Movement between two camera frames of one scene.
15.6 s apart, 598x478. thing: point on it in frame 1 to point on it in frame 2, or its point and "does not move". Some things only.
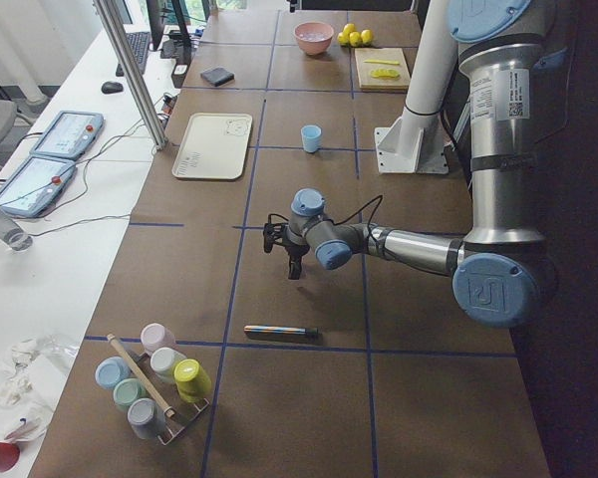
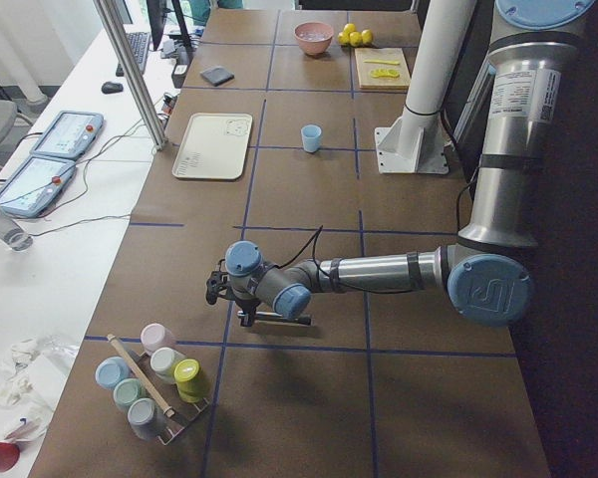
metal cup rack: x=184 y=412 does not move
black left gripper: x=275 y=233 to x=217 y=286
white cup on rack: x=162 y=361 does not move
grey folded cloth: x=217 y=76 does not move
